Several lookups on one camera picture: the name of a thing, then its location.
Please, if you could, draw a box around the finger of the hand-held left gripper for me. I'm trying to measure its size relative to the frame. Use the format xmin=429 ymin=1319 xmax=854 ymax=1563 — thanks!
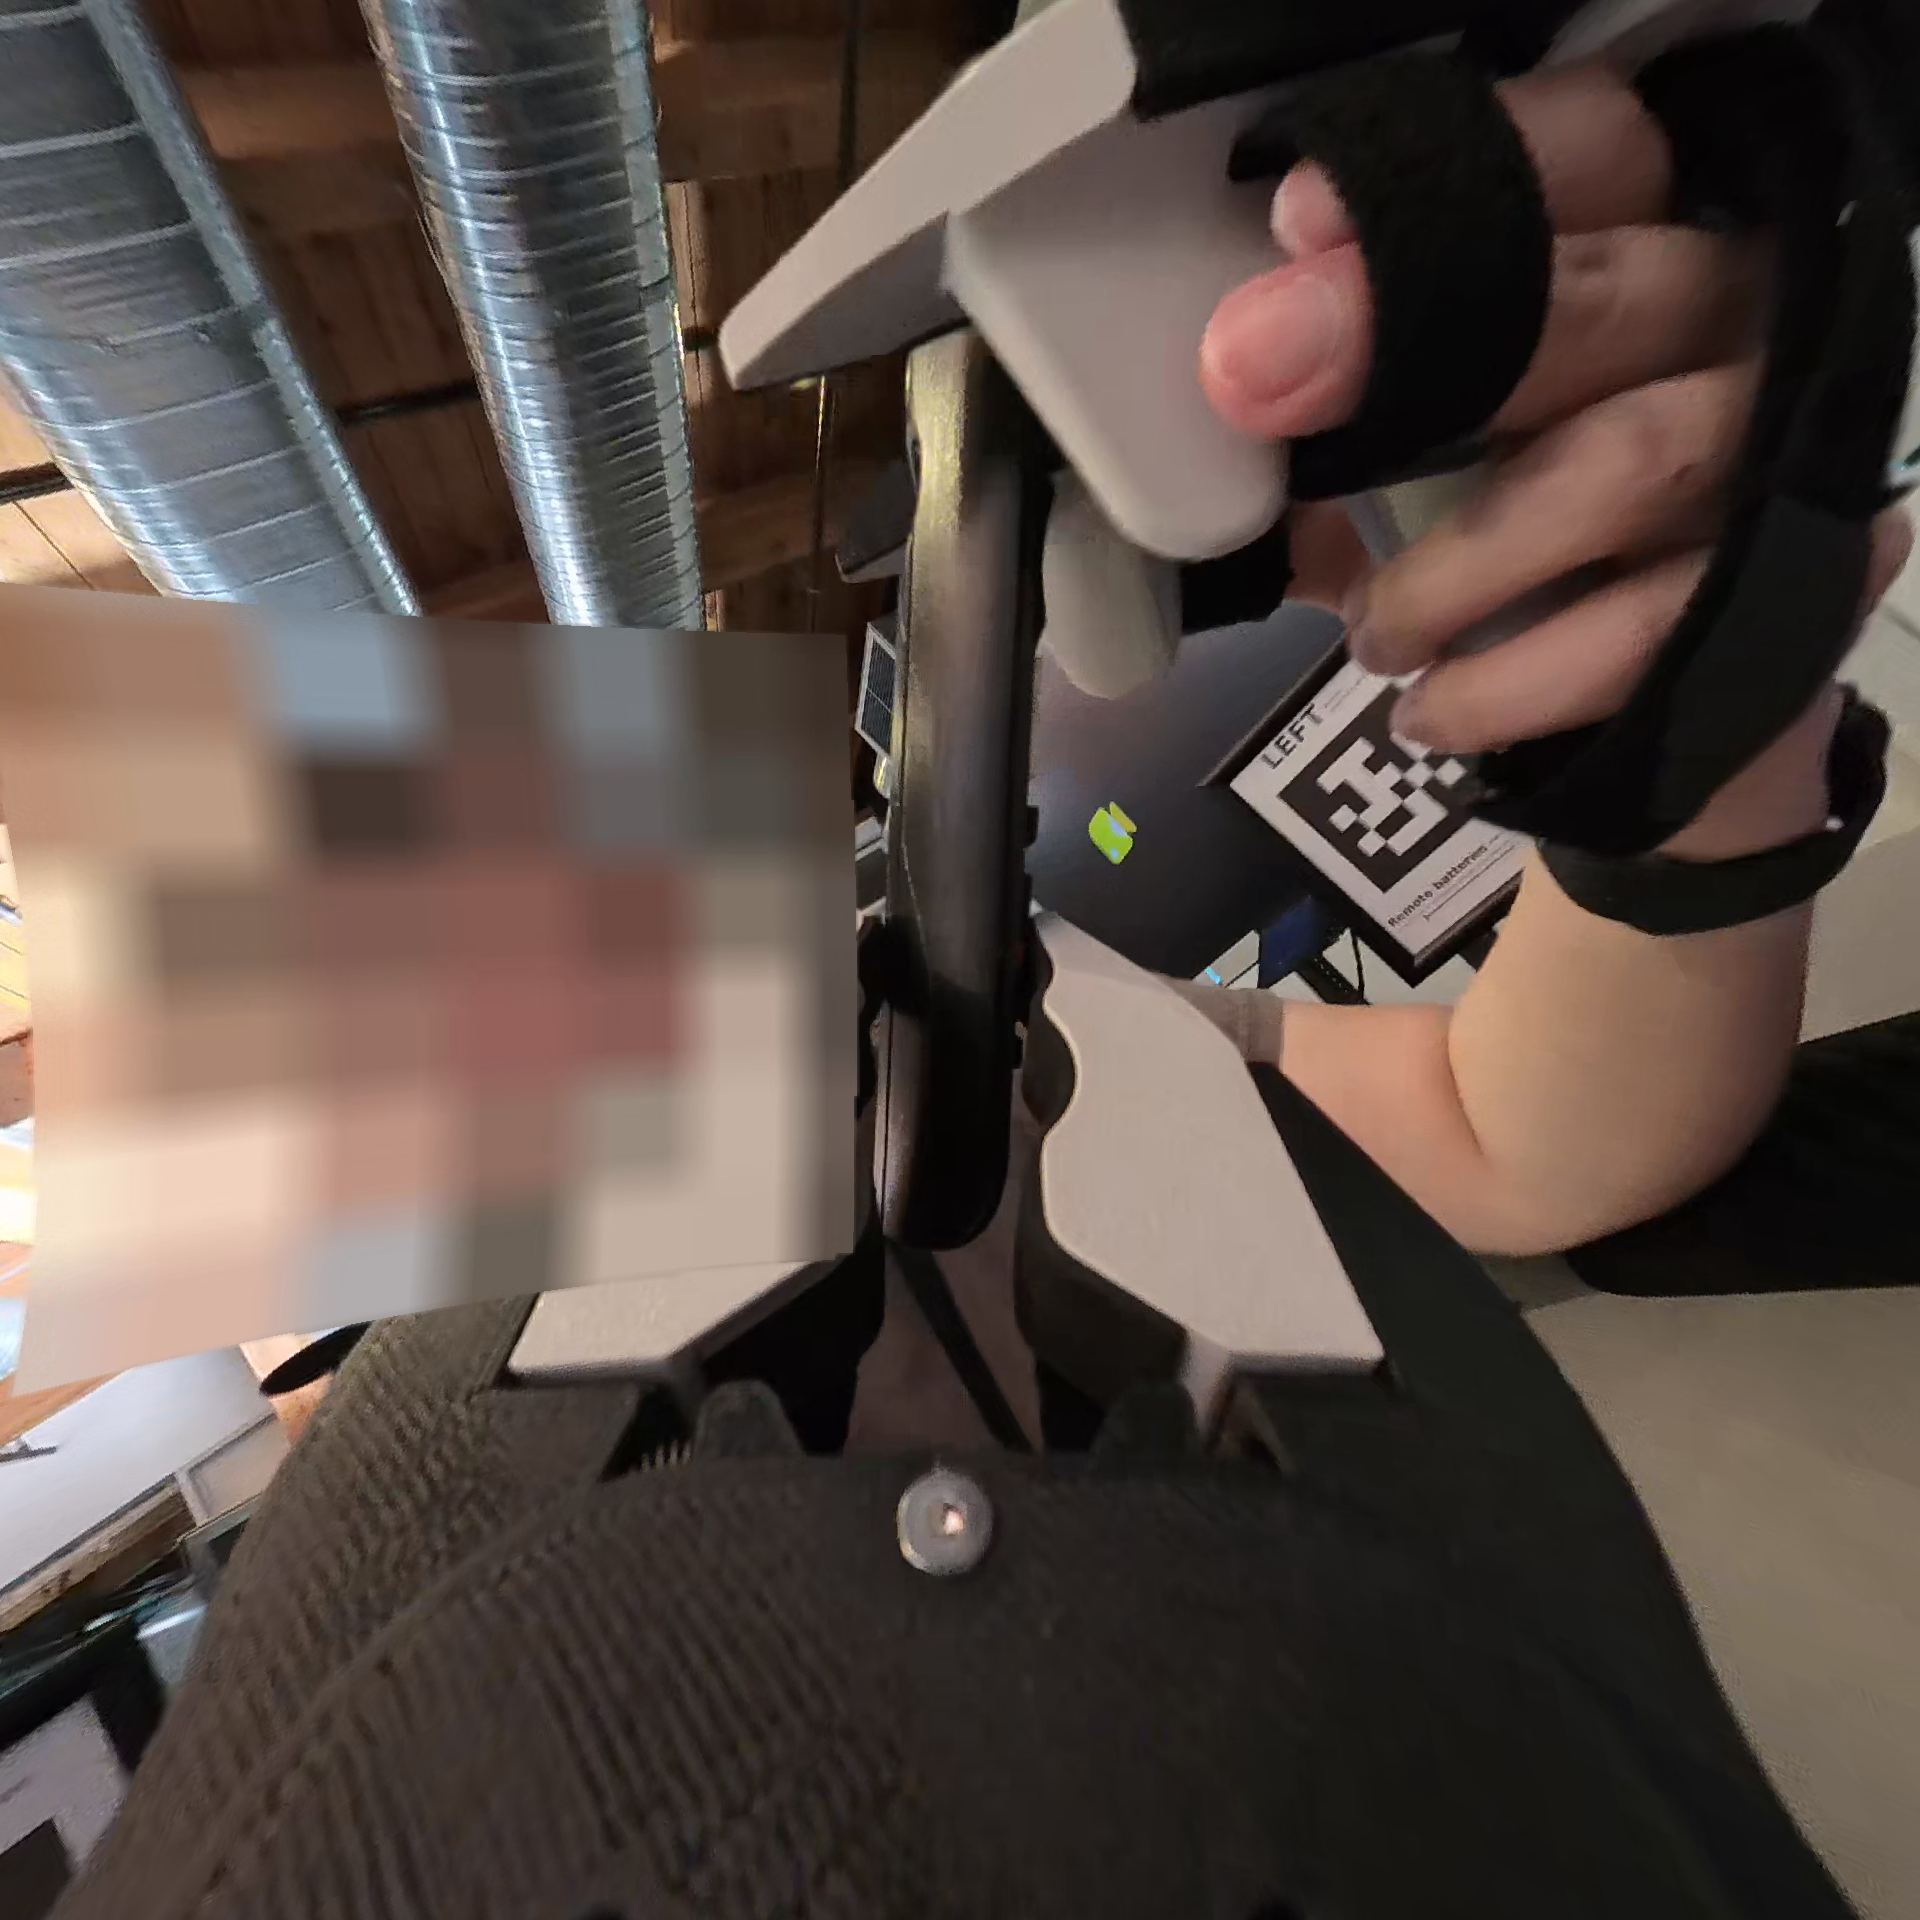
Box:
xmin=1039 ymin=481 xmax=1196 ymax=705
xmin=717 ymin=0 xmax=1147 ymax=396

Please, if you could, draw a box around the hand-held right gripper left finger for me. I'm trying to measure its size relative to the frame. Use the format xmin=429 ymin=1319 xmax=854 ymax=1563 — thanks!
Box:
xmin=505 ymin=1246 xmax=889 ymax=1393

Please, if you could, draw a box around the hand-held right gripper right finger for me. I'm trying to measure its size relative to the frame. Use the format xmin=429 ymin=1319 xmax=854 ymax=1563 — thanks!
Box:
xmin=1018 ymin=926 xmax=1393 ymax=1412

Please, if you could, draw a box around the black remote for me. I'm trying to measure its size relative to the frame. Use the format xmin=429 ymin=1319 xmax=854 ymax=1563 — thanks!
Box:
xmin=865 ymin=322 xmax=1061 ymax=1257

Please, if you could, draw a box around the person's left forearm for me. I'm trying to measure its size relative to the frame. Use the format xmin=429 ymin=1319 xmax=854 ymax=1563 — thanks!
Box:
xmin=1273 ymin=855 xmax=1818 ymax=1262

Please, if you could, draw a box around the person's left hand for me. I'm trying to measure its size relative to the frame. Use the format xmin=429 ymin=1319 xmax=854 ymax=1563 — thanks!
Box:
xmin=1197 ymin=45 xmax=1920 ymax=877

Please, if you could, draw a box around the white tag sign board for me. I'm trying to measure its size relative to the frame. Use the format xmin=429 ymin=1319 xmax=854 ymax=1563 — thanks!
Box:
xmin=1209 ymin=659 xmax=1538 ymax=982

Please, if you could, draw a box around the black textured cushion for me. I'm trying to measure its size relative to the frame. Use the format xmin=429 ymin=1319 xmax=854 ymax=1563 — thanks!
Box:
xmin=1554 ymin=1007 xmax=1920 ymax=1301

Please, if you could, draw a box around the black wristband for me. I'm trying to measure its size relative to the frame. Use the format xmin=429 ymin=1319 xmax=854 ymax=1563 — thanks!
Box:
xmin=1541 ymin=687 xmax=1894 ymax=942

